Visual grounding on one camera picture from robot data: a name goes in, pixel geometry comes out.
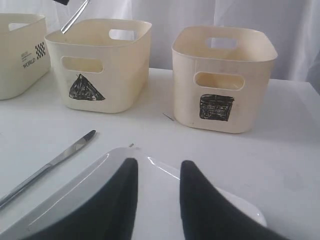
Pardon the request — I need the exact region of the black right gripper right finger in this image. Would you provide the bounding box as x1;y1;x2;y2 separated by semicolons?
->
180;160;283;240

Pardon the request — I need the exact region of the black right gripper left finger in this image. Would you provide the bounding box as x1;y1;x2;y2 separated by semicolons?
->
27;158;139;240

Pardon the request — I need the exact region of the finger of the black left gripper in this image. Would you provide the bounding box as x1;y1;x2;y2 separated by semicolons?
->
54;0;70;6

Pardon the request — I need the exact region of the steel fork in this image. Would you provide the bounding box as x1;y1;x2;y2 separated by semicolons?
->
60;0;90;34

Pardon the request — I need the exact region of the white square plate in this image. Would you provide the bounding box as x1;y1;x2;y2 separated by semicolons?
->
0;146;267;240

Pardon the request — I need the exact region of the steel table knife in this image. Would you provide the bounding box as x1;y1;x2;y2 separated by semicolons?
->
0;130;97;209

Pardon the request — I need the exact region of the cream bin with circle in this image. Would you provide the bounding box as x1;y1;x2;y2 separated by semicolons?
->
0;13;51;100

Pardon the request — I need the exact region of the cream bin with triangle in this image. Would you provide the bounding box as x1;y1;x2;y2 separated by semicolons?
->
44;18;152;113

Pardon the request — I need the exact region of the cream bin with square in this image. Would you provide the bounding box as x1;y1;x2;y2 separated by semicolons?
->
172;26;278;134

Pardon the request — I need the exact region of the white backdrop curtain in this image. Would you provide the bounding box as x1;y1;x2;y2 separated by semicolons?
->
0;0;320;97

